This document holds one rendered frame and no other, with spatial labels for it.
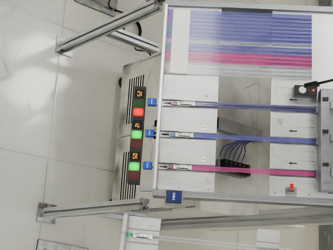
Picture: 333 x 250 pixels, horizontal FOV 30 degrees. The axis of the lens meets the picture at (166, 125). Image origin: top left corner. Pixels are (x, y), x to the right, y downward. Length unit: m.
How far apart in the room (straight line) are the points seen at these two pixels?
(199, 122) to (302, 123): 0.34
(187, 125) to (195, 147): 0.08
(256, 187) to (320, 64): 0.63
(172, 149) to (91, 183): 0.78
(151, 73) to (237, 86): 0.39
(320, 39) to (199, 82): 0.45
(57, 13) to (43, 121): 0.50
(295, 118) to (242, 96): 0.50
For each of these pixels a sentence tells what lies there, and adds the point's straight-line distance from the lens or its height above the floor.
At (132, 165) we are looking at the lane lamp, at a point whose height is 0.65.
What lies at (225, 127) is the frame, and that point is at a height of 0.66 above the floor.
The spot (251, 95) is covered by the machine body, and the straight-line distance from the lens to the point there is 2.64.
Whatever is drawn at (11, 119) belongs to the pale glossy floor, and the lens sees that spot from 2.62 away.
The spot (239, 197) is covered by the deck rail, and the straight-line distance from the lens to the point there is 2.05.
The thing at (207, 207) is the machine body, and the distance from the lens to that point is 2.36.
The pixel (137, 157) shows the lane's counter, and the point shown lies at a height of 0.66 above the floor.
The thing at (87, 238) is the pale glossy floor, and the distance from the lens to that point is 2.76.
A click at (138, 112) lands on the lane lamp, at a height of 0.66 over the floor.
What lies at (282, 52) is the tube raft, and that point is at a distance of 2.20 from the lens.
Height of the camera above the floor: 2.27
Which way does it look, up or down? 47 degrees down
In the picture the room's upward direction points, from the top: 77 degrees clockwise
